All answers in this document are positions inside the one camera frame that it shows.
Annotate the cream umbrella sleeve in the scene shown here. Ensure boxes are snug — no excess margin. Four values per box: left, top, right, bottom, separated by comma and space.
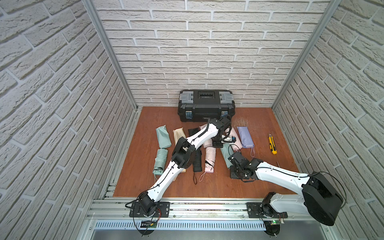
173, 128, 186, 144

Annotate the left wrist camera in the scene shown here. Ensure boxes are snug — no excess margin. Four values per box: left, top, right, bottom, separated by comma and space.
219, 115, 236, 143

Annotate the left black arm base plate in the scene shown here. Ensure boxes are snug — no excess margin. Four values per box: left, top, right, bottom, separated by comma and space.
129, 202, 171, 218

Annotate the aluminium mounting rail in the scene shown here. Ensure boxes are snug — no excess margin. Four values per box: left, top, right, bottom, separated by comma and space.
86, 198, 319, 231

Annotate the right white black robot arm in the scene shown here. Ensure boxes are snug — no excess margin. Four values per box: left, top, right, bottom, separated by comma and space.
229, 152, 344, 226

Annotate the mint green sleeved umbrella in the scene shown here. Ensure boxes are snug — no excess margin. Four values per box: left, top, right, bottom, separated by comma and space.
221, 143, 238, 169

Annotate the black plastic toolbox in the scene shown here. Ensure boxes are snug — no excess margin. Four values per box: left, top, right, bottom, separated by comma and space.
178, 90, 236, 122

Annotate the yellow utility knife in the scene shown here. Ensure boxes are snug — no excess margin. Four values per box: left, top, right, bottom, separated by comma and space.
269, 134, 277, 155

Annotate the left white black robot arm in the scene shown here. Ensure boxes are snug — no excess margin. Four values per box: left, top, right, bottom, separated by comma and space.
137, 115, 231, 217

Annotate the lavender sleeved umbrella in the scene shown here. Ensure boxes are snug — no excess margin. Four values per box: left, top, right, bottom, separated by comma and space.
237, 126, 255, 158

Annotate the black sleeved umbrella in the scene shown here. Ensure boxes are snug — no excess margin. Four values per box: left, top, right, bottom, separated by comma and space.
193, 148, 203, 185

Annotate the light pink sleeved umbrella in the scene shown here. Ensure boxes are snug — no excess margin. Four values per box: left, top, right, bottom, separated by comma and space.
230, 128, 242, 152

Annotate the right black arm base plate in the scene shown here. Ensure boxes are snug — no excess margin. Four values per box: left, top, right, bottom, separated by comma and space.
246, 202, 288, 219

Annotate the black umbrella sleeve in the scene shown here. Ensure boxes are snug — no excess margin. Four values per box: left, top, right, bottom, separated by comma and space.
188, 128, 200, 137

